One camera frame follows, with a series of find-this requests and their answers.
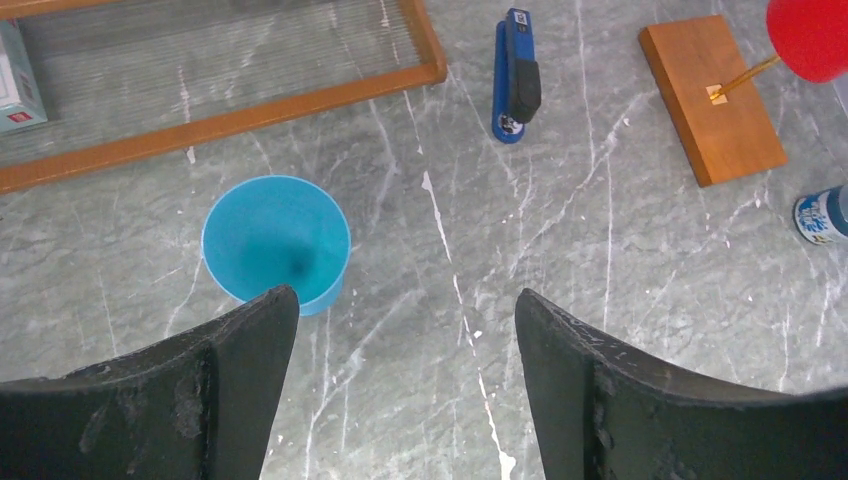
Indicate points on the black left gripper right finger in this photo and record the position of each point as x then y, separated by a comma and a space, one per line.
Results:
604, 409

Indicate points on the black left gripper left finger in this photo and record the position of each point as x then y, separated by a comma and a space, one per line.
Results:
197, 405

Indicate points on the teal plastic wine glass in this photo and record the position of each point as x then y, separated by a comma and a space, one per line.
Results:
278, 230

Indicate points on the red plastic wine glass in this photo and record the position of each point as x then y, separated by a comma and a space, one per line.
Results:
810, 36

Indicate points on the wooden shelf rack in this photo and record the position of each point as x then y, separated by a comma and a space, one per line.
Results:
128, 80

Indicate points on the blue stapler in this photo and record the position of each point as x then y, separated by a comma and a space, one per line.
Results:
517, 92

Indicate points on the small teal white box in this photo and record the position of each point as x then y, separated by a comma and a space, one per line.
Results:
21, 102

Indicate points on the gold wire wine glass rack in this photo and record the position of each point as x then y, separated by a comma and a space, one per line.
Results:
724, 139

